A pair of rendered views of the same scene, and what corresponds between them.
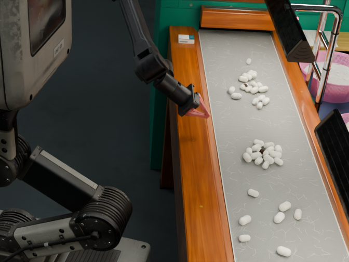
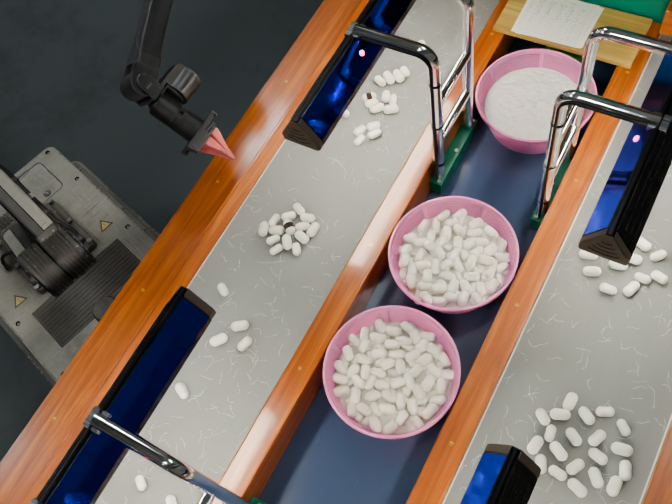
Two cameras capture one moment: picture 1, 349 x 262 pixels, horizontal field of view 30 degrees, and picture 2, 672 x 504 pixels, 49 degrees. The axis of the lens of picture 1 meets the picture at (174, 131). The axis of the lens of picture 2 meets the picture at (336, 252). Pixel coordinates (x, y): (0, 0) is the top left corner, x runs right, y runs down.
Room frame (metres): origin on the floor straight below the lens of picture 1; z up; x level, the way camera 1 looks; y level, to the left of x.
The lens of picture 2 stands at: (1.13, -0.99, 2.13)
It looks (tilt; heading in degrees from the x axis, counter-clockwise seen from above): 61 degrees down; 51
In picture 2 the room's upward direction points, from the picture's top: 19 degrees counter-clockwise
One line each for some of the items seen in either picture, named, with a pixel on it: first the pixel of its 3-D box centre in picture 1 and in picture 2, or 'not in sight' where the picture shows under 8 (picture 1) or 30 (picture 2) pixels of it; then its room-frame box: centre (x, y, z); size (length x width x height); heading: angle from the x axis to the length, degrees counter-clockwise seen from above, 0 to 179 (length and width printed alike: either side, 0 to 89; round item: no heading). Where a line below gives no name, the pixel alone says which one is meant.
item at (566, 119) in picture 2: not in sight; (605, 147); (2.01, -0.79, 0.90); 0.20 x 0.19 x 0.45; 5
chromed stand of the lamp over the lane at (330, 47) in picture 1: (298, 56); (418, 87); (1.97, -0.39, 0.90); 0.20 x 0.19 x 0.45; 5
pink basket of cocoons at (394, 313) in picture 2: not in sight; (392, 376); (1.45, -0.64, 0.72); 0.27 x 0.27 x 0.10
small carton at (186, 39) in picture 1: (186, 39); not in sight; (2.27, -0.01, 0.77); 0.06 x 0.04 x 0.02; 95
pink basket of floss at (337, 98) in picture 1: (332, 78); (533, 106); (2.16, -0.58, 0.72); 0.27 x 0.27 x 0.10
